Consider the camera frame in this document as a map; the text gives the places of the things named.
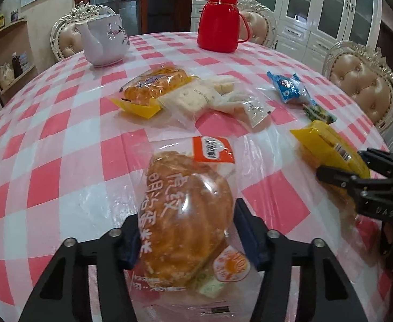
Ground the small white sachet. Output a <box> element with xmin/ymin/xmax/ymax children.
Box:
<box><xmin>240</xmin><ymin>96</ymin><xmax>274</xmax><ymax>128</ymax></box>

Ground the pale cracker clear packet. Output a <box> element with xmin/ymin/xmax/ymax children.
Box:
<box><xmin>158</xmin><ymin>85</ymin><xmax>224</xmax><ymax>128</ymax></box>

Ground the dark glass door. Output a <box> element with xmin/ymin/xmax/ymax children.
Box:
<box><xmin>74</xmin><ymin>0</ymin><xmax>194</xmax><ymax>37</ymax></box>

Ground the large bread clear bag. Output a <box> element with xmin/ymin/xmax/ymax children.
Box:
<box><xmin>124</xmin><ymin>136</ymin><xmax>252</xmax><ymax>319</ymax></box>

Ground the white plastic bag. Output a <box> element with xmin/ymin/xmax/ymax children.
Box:
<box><xmin>0</xmin><ymin>63</ymin><xmax>15</xmax><ymax>89</ymax></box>

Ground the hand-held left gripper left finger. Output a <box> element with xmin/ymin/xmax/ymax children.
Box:
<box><xmin>19</xmin><ymin>215</ymin><xmax>143</xmax><ymax>322</ymax></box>

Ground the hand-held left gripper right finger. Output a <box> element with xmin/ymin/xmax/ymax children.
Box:
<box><xmin>234</xmin><ymin>199</ymin><xmax>368</xmax><ymax>322</ymax></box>

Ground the cream tufted dining chair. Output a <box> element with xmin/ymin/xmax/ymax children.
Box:
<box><xmin>235</xmin><ymin>0</ymin><xmax>279</xmax><ymax>49</ymax></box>
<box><xmin>50</xmin><ymin>1</ymin><xmax>117</xmax><ymax>63</ymax></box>
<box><xmin>322</xmin><ymin>40</ymin><xmax>393</xmax><ymax>135</ymax></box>

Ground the orange bread yellow packet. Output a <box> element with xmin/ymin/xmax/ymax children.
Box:
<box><xmin>107</xmin><ymin>68</ymin><xmax>192</xmax><ymax>119</ymax></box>

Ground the green snack packet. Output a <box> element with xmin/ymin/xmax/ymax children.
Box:
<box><xmin>302</xmin><ymin>104</ymin><xmax>338</xmax><ymax>125</ymax></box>

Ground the white floral teapot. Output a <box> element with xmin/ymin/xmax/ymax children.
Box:
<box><xmin>74</xmin><ymin>13</ymin><xmax>130</xmax><ymax>68</ymax></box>

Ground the blue snack packet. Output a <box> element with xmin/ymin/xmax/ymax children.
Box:
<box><xmin>267</xmin><ymin>71</ymin><xmax>318</xmax><ymax>107</ymax></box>

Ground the brown glass bottle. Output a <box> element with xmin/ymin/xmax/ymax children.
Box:
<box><xmin>11</xmin><ymin>52</ymin><xmax>23</xmax><ymax>74</ymax></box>

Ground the red thermos jug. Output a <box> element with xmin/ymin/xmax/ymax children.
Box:
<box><xmin>196</xmin><ymin>0</ymin><xmax>252</xmax><ymax>53</ymax></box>

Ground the yellow snack packet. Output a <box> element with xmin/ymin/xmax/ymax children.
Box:
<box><xmin>290</xmin><ymin>121</ymin><xmax>372</xmax><ymax>182</ymax></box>

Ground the white glass-door cabinet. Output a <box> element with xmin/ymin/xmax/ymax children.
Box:
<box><xmin>191</xmin><ymin>0</ymin><xmax>383</xmax><ymax>74</ymax></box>

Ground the wooden corner shelf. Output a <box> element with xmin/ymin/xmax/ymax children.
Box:
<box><xmin>0</xmin><ymin>18</ymin><xmax>39</xmax><ymax>104</ymax></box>

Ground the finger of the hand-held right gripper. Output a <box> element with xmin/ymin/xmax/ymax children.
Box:
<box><xmin>358</xmin><ymin>148</ymin><xmax>393</xmax><ymax>178</ymax></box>
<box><xmin>315</xmin><ymin>165</ymin><xmax>365</xmax><ymax>192</ymax></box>

